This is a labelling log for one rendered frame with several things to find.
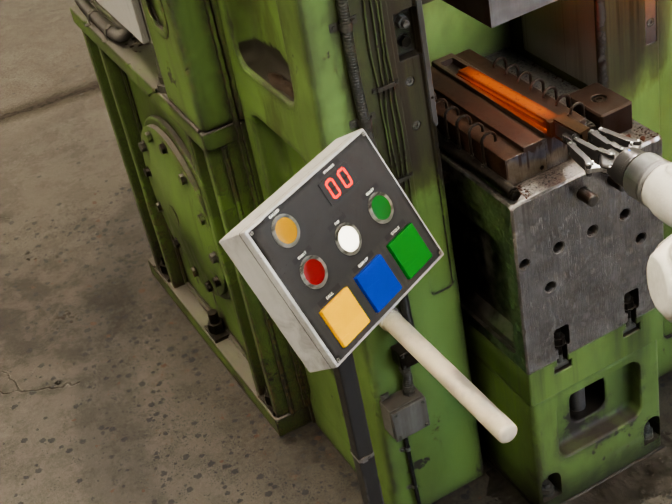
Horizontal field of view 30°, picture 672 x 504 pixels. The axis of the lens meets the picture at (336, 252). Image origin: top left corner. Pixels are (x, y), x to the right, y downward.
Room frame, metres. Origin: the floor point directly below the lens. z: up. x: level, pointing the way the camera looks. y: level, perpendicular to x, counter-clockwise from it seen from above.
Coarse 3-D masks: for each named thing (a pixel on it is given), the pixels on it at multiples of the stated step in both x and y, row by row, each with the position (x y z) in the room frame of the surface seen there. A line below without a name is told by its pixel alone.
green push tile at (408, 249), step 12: (408, 228) 1.82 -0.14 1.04; (396, 240) 1.79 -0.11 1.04; (408, 240) 1.81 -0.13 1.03; (420, 240) 1.82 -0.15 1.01; (396, 252) 1.78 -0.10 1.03; (408, 252) 1.79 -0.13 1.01; (420, 252) 1.80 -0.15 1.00; (408, 264) 1.77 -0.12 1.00; (420, 264) 1.78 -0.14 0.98; (408, 276) 1.76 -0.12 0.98
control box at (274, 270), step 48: (336, 144) 1.92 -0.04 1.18; (288, 192) 1.77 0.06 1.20; (336, 192) 1.81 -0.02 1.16; (384, 192) 1.86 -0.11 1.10; (240, 240) 1.69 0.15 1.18; (336, 240) 1.74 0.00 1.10; (384, 240) 1.79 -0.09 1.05; (432, 240) 1.84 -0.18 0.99; (288, 288) 1.64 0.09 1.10; (336, 288) 1.68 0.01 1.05; (288, 336) 1.65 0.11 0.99
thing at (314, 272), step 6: (306, 264) 1.69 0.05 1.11; (312, 264) 1.69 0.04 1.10; (318, 264) 1.70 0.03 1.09; (306, 270) 1.68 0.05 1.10; (312, 270) 1.68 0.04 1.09; (318, 270) 1.69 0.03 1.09; (324, 270) 1.69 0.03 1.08; (306, 276) 1.67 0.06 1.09; (312, 276) 1.67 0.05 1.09; (318, 276) 1.68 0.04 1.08; (324, 276) 1.69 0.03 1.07; (312, 282) 1.67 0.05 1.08; (318, 282) 1.67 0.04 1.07
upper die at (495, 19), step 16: (448, 0) 2.19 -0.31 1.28; (464, 0) 2.14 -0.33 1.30; (480, 0) 2.09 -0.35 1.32; (496, 0) 2.07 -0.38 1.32; (512, 0) 2.08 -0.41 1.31; (528, 0) 2.09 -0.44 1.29; (544, 0) 2.11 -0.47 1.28; (480, 16) 2.09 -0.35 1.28; (496, 16) 2.07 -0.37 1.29; (512, 16) 2.08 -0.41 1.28
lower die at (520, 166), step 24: (432, 72) 2.46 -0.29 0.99; (456, 96) 2.33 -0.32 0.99; (480, 96) 2.31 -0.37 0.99; (528, 96) 2.27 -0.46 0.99; (480, 120) 2.22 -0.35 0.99; (504, 120) 2.20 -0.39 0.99; (528, 120) 2.16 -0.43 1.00; (576, 120) 2.14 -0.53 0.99; (456, 144) 2.23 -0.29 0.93; (504, 144) 2.12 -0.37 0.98; (528, 144) 2.09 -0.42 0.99; (552, 144) 2.11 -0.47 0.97; (504, 168) 2.07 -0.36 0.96; (528, 168) 2.08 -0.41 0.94
